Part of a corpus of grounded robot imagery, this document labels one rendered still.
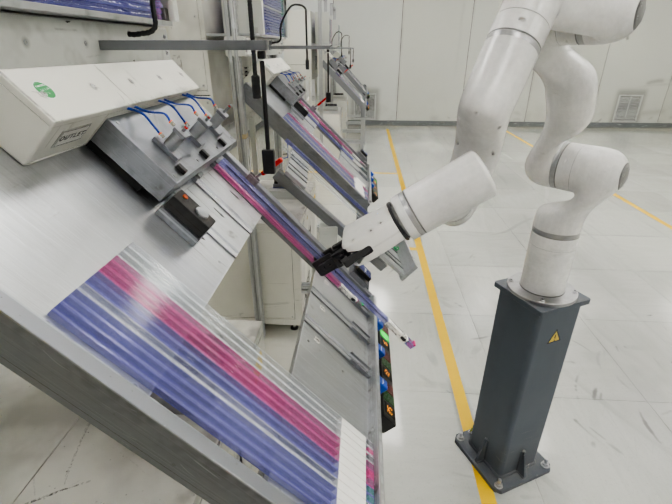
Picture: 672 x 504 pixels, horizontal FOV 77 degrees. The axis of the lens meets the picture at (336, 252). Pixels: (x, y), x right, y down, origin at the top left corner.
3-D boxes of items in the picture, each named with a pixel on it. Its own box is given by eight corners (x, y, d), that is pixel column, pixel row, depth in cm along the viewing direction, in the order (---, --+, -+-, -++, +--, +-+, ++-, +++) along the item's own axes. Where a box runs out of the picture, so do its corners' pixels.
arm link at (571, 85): (581, 204, 107) (519, 190, 117) (601, 172, 110) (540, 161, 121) (584, 6, 72) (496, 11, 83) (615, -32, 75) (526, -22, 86)
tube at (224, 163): (409, 345, 85) (414, 342, 85) (410, 349, 84) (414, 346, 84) (220, 161, 71) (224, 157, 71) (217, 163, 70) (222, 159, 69)
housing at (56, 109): (163, 131, 99) (201, 87, 94) (1, 197, 55) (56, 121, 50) (135, 104, 97) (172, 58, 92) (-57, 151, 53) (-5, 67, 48)
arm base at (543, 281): (540, 269, 135) (553, 215, 126) (593, 299, 119) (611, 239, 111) (492, 280, 128) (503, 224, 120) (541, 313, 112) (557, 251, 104)
